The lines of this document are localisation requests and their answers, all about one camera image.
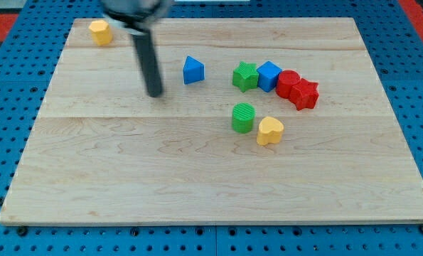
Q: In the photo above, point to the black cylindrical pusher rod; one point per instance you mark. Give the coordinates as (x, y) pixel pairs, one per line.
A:
(147, 57)

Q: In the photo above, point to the green cylinder block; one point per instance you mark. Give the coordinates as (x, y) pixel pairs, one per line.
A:
(243, 116)

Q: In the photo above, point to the yellow heart block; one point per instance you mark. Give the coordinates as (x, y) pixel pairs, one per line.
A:
(270, 131)

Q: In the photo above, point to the green star block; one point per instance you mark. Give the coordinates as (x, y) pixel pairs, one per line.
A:
(245, 76)

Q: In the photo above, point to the yellow hexagon block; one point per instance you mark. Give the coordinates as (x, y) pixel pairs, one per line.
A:
(100, 32)

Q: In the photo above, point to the red cylinder block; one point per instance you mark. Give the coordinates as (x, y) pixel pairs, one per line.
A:
(286, 80)

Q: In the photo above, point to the red star block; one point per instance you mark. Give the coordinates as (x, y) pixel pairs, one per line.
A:
(304, 94)

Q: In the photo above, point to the blue triangle block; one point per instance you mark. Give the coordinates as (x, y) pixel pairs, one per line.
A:
(193, 71)

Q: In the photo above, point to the light wooden board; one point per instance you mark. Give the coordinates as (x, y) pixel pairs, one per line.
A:
(104, 153)

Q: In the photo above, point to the blue cube block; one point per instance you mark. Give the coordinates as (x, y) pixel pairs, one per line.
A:
(268, 76)

